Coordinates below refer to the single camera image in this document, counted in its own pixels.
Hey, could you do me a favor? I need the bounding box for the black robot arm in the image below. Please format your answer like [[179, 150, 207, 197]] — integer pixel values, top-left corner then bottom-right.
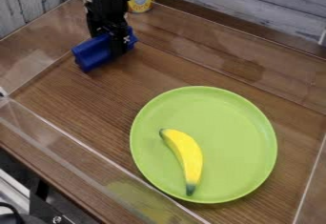
[[84, 0, 128, 57]]

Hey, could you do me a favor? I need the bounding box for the blue plastic block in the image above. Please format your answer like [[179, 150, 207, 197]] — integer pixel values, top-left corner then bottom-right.
[[70, 27, 137, 72]]

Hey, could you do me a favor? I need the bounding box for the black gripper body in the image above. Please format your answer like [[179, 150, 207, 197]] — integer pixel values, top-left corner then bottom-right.
[[84, 0, 126, 37]]

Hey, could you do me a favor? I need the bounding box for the black cable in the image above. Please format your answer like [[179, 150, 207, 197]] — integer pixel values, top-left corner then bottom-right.
[[0, 201, 26, 224]]

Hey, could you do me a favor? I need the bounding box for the green round plate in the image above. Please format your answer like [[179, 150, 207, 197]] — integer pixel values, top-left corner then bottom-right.
[[129, 86, 277, 204]]

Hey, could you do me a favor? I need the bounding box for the yellow toy banana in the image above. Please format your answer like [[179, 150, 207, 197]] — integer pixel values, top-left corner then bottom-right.
[[159, 129, 204, 196]]

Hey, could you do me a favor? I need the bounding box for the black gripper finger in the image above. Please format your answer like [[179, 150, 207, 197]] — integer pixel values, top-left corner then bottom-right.
[[109, 26, 130, 57]]

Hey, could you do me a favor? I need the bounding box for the clear acrylic tray wall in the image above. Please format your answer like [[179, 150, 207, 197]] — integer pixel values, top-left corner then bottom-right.
[[0, 0, 326, 224]]

